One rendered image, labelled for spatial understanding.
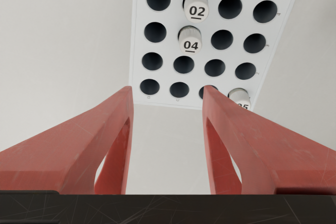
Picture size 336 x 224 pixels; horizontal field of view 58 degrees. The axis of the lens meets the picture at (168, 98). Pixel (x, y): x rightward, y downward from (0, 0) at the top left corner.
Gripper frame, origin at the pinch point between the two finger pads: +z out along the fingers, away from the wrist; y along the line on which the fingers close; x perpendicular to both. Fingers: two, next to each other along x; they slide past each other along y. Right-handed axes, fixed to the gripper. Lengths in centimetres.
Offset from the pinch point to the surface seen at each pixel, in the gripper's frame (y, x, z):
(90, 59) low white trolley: 5.7, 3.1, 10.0
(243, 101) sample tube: -4.6, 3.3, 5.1
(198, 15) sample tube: -1.5, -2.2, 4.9
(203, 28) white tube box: -2.0, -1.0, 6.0
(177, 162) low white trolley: -0.9, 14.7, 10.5
